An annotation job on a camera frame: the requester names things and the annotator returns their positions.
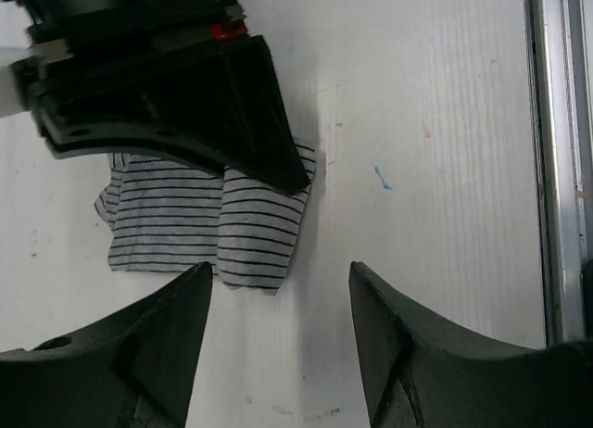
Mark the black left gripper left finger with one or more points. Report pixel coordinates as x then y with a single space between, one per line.
134 368

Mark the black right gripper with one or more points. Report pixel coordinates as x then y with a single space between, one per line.
213 105

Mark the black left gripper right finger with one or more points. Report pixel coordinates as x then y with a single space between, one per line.
420 369

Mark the grey striped underwear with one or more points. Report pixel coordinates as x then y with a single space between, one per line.
165 218

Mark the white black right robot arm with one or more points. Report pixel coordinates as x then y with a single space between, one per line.
182 80

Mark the aluminium frame rail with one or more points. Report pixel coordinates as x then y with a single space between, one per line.
559 40

